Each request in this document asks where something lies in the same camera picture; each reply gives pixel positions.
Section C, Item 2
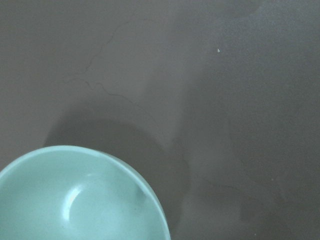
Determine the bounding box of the green bowl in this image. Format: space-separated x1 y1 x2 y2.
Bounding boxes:
0 145 171 240

